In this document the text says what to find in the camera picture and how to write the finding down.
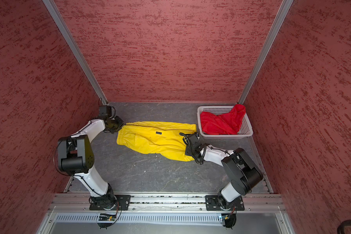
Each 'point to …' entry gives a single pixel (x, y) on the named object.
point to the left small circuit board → (107, 217)
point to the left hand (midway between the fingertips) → (124, 126)
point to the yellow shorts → (165, 138)
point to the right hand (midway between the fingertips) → (188, 153)
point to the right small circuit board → (228, 220)
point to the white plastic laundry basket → (245, 129)
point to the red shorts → (228, 123)
